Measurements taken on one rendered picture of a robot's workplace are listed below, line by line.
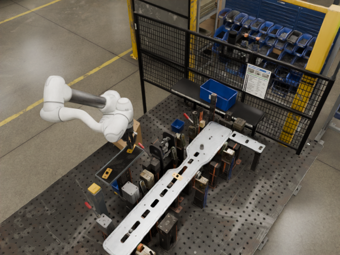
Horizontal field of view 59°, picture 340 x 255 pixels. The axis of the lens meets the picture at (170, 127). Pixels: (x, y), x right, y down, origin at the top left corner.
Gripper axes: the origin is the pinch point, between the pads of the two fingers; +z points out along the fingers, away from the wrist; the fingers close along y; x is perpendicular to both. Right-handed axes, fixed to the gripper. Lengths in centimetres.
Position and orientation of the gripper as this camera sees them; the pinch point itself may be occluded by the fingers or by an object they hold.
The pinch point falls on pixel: (130, 144)
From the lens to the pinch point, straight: 213.4
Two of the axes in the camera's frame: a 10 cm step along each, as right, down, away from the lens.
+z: 0.2, 6.9, 7.2
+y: 9.5, 2.1, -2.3
